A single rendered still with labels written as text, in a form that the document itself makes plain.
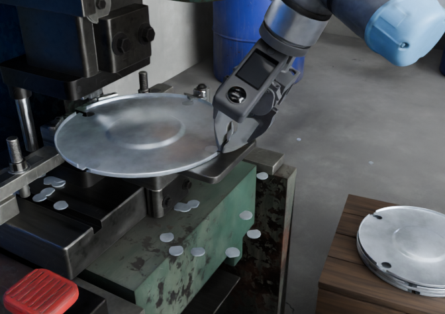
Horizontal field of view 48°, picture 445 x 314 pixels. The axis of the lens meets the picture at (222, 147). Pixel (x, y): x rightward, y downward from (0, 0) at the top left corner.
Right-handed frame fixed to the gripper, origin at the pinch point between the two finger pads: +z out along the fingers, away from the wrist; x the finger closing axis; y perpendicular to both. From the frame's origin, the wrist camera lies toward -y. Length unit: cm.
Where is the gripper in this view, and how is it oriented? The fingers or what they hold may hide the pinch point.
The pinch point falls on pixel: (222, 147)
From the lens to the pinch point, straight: 75.1
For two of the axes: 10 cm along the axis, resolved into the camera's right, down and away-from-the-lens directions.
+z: -3.8, 7.0, 6.1
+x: -8.1, -5.7, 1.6
